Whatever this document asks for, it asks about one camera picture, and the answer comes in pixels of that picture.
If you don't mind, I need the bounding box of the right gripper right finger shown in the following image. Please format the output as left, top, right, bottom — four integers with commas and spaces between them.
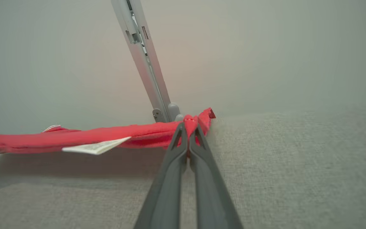
189, 124, 244, 229

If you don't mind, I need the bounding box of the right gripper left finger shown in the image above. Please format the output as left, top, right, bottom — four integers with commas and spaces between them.
134, 122, 189, 229

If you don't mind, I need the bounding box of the red number 23 jersey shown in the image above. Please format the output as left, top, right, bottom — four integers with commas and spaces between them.
0, 108, 216, 155

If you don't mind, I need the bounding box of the grey post base fitting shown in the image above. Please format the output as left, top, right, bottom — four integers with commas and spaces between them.
152, 102, 185, 123

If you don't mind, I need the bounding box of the grey metal partition post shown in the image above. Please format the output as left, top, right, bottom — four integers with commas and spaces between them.
111, 0, 172, 123

